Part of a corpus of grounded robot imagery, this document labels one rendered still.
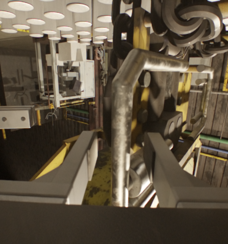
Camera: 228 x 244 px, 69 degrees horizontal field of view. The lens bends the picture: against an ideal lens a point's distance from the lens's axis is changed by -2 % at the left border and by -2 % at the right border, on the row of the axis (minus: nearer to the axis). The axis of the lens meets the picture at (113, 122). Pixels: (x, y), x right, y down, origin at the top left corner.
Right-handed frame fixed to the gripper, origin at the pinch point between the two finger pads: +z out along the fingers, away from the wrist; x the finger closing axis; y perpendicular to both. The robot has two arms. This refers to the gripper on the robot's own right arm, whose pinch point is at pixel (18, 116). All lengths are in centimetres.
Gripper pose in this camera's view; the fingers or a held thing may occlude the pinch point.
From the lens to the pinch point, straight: 26.9
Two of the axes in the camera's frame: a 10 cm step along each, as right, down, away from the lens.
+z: 9.9, -0.3, 1.4
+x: -1.4, -2.8, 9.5
